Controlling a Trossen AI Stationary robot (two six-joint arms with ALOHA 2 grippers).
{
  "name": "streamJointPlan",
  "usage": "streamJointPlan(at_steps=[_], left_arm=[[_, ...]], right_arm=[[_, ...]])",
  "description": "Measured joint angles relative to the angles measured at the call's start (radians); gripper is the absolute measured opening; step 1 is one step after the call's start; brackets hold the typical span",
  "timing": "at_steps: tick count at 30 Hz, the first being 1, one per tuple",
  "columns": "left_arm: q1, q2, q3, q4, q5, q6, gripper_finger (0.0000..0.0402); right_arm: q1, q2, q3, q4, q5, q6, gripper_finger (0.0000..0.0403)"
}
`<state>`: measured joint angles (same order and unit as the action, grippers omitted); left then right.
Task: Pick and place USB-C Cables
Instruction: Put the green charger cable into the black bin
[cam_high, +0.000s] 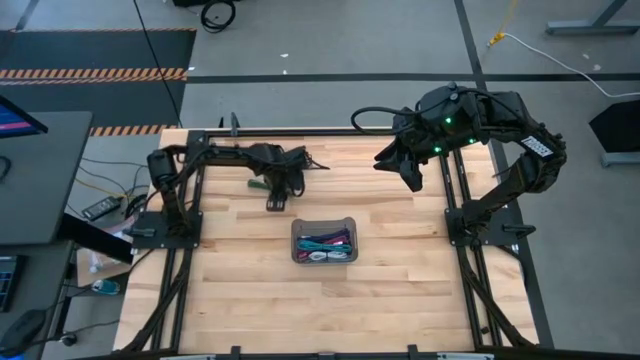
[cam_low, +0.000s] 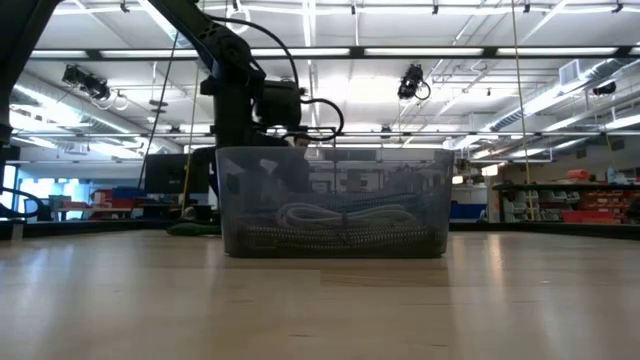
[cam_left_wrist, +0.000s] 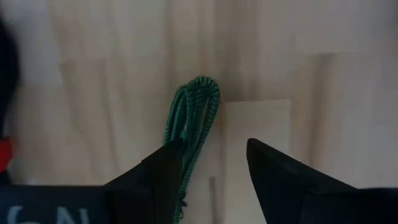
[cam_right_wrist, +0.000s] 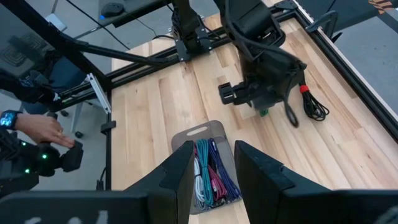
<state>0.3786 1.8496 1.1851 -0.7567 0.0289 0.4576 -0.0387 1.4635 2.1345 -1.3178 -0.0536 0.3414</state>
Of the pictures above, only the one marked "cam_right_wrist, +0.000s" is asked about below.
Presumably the maroon braided cable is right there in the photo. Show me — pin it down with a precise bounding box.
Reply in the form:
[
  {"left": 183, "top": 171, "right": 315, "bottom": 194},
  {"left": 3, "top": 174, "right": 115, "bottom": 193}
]
[{"left": 193, "top": 144, "right": 228, "bottom": 202}]

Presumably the black white braided cable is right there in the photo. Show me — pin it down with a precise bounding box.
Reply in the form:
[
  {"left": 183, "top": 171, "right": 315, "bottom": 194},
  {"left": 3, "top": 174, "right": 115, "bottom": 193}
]
[{"left": 194, "top": 198, "right": 210, "bottom": 212}]

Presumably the black table clamp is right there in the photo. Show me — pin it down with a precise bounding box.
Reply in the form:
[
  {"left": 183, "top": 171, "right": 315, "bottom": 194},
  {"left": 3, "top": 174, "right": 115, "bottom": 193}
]
[{"left": 305, "top": 10, "right": 340, "bottom": 44}]

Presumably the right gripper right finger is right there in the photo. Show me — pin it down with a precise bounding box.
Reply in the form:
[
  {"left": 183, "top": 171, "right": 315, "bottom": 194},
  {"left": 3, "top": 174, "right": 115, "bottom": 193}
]
[{"left": 234, "top": 140, "right": 295, "bottom": 224}]

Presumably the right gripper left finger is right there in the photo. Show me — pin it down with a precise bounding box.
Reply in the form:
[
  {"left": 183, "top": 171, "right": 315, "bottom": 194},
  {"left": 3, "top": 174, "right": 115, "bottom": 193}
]
[{"left": 124, "top": 140, "right": 195, "bottom": 224}]

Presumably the white metal bracket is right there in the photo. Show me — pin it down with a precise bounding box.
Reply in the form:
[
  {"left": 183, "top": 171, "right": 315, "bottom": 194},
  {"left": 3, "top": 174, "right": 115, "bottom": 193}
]
[{"left": 86, "top": 73, "right": 112, "bottom": 115}]

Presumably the teal braided cable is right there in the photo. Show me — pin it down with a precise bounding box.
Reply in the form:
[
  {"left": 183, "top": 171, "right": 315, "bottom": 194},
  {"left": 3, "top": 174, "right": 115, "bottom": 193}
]
[{"left": 195, "top": 139, "right": 216, "bottom": 207}]

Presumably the purple braided cable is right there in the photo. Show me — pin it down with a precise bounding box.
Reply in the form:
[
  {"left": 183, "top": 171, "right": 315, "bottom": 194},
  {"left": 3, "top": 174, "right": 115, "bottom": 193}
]
[{"left": 207, "top": 138, "right": 243, "bottom": 200}]

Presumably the office chair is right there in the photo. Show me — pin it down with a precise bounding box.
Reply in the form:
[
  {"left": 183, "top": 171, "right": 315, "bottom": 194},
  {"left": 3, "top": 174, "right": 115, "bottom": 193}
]
[{"left": 21, "top": 55, "right": 88, "bottom": 139}]

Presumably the black computer mouse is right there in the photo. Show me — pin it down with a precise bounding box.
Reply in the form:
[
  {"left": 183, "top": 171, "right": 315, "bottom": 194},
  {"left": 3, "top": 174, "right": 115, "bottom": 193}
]
[{"left": 99, "top": 2, "right": 126, "bottom": 19}]

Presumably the black cable with red tie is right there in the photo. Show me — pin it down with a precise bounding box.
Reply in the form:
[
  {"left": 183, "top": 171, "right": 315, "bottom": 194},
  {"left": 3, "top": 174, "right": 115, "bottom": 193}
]
[{"left": 299, "top": 83, "right": 330, "bottom": 122}]

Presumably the white USB cable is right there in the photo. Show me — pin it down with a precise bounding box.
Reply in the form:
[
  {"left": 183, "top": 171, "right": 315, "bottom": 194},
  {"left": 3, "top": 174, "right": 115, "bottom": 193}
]
[{"left": 193, "top": 157, "right": 206, "bottom": 203}]

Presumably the translucent grey plastic bin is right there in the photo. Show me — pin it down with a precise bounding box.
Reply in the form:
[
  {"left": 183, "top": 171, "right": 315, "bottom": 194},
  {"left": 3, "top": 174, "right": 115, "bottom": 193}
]
[{"left": 170, "top": 120, "right": 243, "bottom": 215}]

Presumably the black computer desk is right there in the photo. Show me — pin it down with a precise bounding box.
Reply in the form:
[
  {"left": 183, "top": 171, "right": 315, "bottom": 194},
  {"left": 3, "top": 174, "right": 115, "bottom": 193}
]
[{"left": 98, "top": 0, "right": 175, "bottom": 28}]

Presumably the black smartwatch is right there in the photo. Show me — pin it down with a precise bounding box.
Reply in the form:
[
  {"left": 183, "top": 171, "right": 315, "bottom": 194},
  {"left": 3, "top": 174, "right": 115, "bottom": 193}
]
[{"left": 0, "top": 109, "right": 20, "bottom": 131}]

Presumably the plain black cable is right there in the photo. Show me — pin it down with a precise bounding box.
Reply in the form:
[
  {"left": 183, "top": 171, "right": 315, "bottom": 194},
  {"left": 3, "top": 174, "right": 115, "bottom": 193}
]
[{"left": 203, "top": 195, "right": 229, "bottom": 210}]

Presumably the person's hand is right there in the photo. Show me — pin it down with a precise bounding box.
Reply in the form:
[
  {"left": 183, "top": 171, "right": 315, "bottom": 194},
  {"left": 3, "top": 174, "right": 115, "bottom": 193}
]
[{"left": 14, "top": 113, "right": 76, "bottom": 149}]

